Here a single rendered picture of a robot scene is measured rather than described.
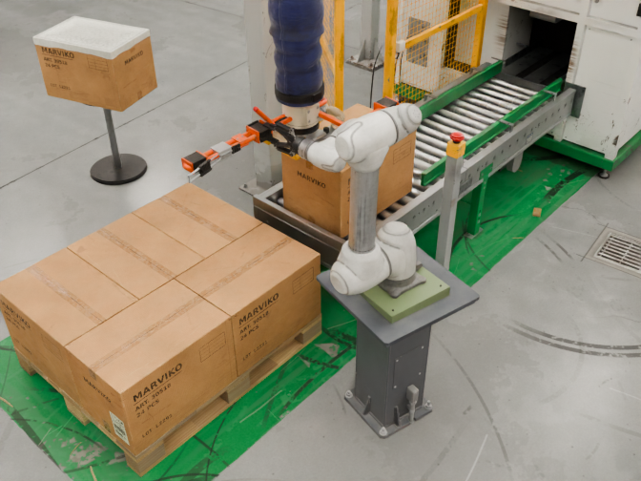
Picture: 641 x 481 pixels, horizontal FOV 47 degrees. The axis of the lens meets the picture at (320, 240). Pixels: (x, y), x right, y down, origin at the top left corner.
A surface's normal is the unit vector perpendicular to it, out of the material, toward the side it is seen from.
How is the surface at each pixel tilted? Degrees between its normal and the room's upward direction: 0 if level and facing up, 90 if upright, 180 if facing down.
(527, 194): 0
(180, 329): 0
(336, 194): 90
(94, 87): 90
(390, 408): 90
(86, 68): 90
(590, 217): 0
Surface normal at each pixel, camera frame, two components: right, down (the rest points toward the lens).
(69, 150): 0.00, -0.80
